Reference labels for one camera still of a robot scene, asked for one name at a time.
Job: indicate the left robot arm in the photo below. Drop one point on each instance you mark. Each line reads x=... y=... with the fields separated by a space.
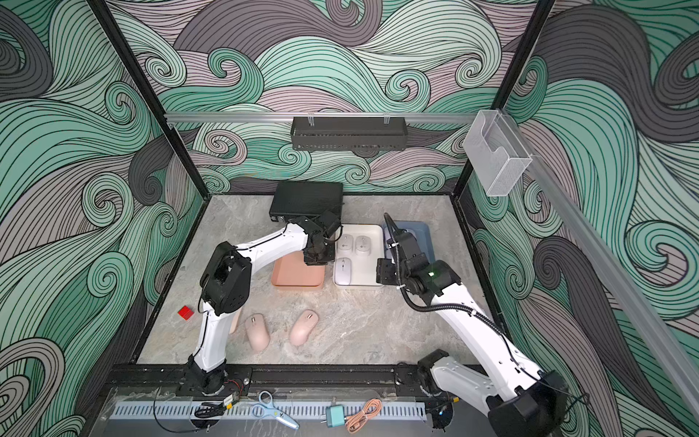
x=225 y=286

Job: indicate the white storage tray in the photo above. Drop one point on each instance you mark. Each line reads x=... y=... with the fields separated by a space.
x=363 y=275

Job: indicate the teal plug adapter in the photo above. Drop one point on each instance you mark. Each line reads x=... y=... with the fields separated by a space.
x=335 y=416

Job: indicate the white mouse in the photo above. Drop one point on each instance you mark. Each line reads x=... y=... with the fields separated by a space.
x=363 y=246
x=345 y=244
x=342 y=272

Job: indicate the blue scissors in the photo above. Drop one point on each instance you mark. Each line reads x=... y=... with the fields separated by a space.
x=265 y=407

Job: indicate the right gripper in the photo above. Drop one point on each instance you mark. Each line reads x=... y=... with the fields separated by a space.
x=383 y=271

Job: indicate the clear wall holder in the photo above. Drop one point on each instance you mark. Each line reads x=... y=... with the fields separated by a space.
x=496 y=149

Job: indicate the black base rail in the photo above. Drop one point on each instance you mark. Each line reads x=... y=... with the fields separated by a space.
x=401 y=378

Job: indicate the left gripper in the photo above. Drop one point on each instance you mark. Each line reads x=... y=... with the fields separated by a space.
x=331 y=249

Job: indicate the blue storage tray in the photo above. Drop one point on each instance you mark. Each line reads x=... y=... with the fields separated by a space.
x=418 y=229

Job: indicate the black wall shelf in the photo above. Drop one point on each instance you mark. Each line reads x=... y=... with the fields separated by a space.
x=315 y=133

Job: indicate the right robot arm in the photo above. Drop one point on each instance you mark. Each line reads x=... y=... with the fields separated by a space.
x=517 y=396

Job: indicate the pink storage tray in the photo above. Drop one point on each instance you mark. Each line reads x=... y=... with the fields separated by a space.
x=292 y=273

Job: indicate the black case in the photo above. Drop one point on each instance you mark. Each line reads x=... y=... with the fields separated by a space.
x=310 y=199

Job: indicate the red block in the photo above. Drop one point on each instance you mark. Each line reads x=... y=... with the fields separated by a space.
x=186 y=312

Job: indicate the pink mouse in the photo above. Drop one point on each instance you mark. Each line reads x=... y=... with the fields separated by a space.
x=303 y=327
x=234 y=321
x=257 y=332

